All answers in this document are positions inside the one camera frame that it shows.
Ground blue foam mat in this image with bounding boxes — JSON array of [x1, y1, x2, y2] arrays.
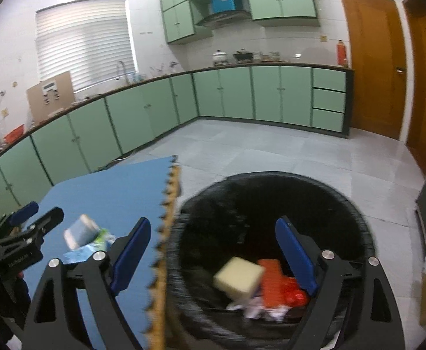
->
[[5, 155, 179, 350]]

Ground black trash bin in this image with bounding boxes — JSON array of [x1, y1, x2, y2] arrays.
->
[[165, 171, 378, 350]]

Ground white tissue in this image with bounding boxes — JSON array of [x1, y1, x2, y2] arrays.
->
[[228, 295, 291, 323]]

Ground blue box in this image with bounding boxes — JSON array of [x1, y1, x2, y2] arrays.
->
[[209, 0, 236, 14]]

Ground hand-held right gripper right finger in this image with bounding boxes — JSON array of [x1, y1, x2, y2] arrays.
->
[[275, 215, 405, 350]]

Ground green lower cabinets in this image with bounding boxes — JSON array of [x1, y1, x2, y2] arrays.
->
[[0, 63, 354, 220]]

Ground red plastic scrap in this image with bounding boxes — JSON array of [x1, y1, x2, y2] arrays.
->
[[282, 276, 310, 307]]

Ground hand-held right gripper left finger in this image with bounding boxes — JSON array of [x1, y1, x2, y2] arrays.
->
[[23, 218, 152, 350]]

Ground black wok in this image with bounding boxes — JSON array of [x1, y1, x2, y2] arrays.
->
[[234, 48, 254, 63]]

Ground beige sponge block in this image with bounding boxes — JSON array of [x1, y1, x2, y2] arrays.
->
[[212, 257, 265, 298]]

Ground white window blind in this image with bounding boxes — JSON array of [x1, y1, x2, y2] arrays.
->
[[35, 0, 137, 94]]

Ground orange basin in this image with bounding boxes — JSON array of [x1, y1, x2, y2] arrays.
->
[[3, 124, 25, 143]]

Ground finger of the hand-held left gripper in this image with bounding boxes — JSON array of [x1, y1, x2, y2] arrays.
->
[[24, 207, 65, 243], [0, 201, 40, 235]]

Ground range hood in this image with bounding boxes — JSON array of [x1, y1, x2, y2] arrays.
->
[[194, 10, 252, 28]]

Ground red plastic wrapper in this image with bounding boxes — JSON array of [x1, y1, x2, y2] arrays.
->
[[257, 258, 287, 306]]

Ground green and blue wrapper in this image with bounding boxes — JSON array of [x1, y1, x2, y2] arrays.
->
[[61, 228, 117, 265]]

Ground red fire extinguisher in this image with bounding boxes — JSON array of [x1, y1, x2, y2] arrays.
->
[[336, 39, 349, 67]]

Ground tan foam mat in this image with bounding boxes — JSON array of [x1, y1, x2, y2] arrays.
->
[[140, 164, 183, 350]]

